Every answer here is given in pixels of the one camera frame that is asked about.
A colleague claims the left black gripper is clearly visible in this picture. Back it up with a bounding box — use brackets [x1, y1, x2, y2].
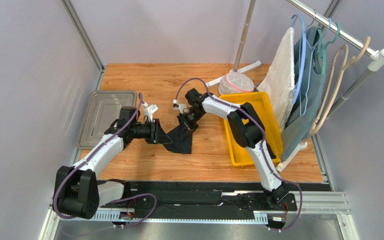
[130, 118, 172, 144]

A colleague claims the black paper napkin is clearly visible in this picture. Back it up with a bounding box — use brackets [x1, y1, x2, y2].
[163, 126, 193, 154]

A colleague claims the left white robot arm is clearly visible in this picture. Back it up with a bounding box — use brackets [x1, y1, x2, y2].
[52, 104, 172, 220]

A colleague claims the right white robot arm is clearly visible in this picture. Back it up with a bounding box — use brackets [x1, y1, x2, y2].
[175, 88, 288, 206]

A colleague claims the silver metal tray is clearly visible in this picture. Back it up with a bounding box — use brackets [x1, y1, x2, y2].
[77, 90, 137, 150]

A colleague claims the white mesh bowl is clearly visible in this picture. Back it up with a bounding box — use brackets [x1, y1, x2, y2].
[218, 71, 255, 95]

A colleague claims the yellow plastic bin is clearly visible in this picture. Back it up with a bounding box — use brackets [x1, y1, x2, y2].
[219, 91, 284, 167]

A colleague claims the white towel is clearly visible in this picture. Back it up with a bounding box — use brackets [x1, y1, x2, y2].
[257, 27, 295, 132]

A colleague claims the blue hanger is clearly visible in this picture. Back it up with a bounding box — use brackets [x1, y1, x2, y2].
[290, 13, 332, 117]

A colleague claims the beige hanger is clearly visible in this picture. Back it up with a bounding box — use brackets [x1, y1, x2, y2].
[309, 44, 350, 136]
[309, 36, 371, 137]

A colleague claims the teal garment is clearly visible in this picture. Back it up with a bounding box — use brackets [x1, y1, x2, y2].
[280, 26, 327, 162]

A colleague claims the green hanger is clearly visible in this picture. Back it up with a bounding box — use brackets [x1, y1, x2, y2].
[316, 22, 341, 75]

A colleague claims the metal clothes rack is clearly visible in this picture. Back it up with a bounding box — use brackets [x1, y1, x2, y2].
[205, 0, 384, 173]

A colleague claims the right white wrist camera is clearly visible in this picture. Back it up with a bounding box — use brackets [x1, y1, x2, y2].
[172, 99, 188, 113]

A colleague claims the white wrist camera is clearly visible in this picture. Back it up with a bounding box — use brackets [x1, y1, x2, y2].
[143, 102, 159, 122]
[172, 99, 188, 113]

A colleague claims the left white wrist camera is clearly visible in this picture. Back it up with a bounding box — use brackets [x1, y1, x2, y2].
[143, 102, 159, 122]

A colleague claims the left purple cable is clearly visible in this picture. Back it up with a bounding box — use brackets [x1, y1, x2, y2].
[52, 91, 158, 229]

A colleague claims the purple cable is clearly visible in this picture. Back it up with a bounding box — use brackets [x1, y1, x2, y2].
[52, 91, 158, 229]
[173, 77, 304, 233]

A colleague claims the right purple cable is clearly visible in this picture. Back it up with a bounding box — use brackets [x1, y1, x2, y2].
[173, 77, 304, 233]

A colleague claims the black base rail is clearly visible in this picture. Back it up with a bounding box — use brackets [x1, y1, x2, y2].
[67, 179, 333, 221]

